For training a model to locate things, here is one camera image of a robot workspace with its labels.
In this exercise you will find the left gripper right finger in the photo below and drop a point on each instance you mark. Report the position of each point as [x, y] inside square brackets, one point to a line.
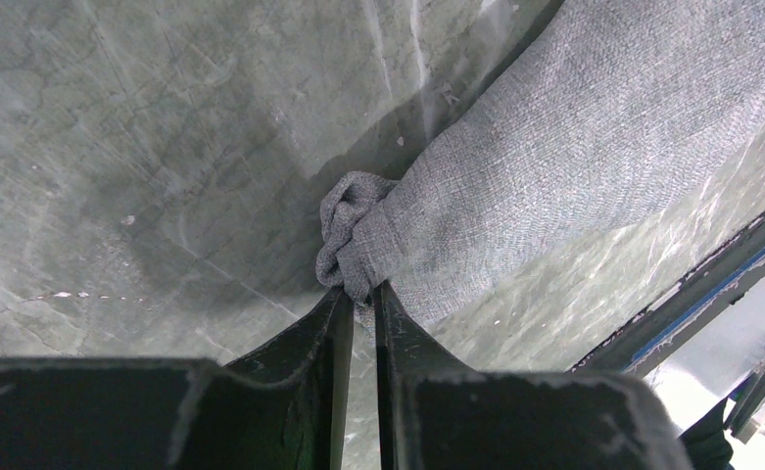
[436, 412]

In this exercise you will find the grey cloth napkin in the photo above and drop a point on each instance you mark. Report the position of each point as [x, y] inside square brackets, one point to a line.
[617, 111]

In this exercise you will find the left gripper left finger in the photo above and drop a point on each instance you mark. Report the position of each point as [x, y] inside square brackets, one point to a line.
[281, 406]

